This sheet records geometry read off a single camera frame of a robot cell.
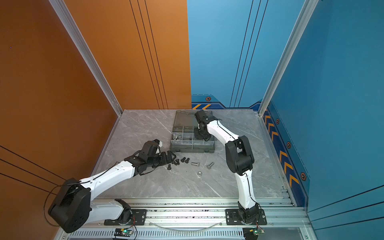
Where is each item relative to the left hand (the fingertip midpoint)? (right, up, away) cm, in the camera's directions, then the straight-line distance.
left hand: (172, 157), depth 86 cm
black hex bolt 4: (+8, -4, +6) cm, 11 cm away
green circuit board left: (-21, -33, -15) cm, 42 cm away
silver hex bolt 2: (+22, -6, +3) cm, 23 cm away
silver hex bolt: (+15, -5, +4) cm, 16 cm away
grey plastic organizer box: (+5, +9, +14) cm, 17 cm away
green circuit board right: (+41, -33, -16) cm, 55 cm away
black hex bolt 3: (+6, -3, +8) cm, 10 cm away
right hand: (+15, +11, +12) cm, 22 cm away
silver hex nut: (+16, -10, +1) cm, 19 cm away
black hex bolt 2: (+3, -4, +6) cm, 7 cm away
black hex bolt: (-2, -7, +4) cm, 8 cm away
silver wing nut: (0, +10, +16) cm, 19 cm away
